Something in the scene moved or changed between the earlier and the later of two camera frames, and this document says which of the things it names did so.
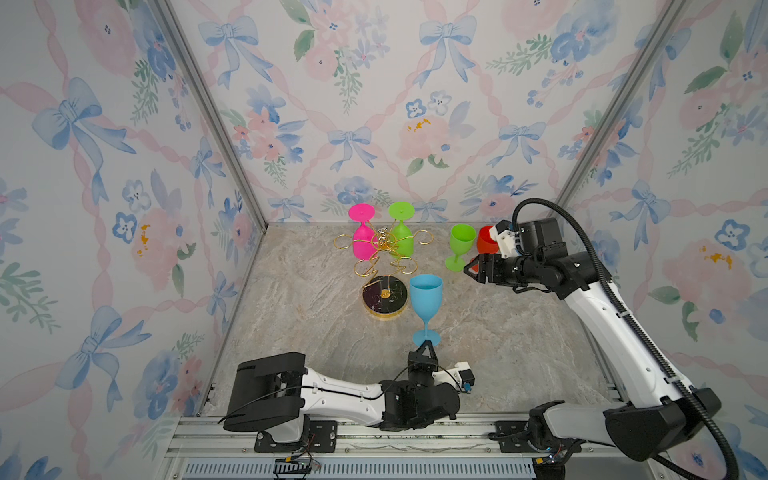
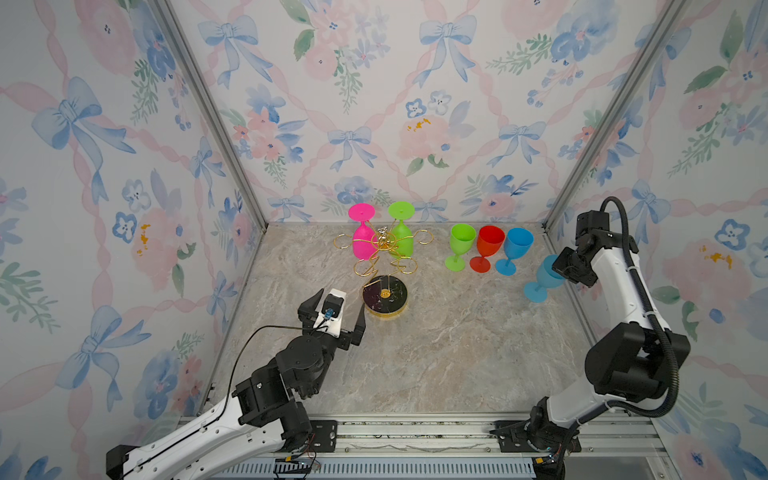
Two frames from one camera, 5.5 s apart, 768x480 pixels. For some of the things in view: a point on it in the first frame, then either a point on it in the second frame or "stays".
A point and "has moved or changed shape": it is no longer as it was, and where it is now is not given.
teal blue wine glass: (426, 293) has moved or changed shape
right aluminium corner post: (623, 103) stays
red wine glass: (486, 243) stays
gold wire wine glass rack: (385, 294) stays
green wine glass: (462, 239) stays
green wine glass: (401, 236) stays
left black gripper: (418, 357) -> (353, 337)
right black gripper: (483, 269) -> (559, 266)
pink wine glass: (364, 241) stays
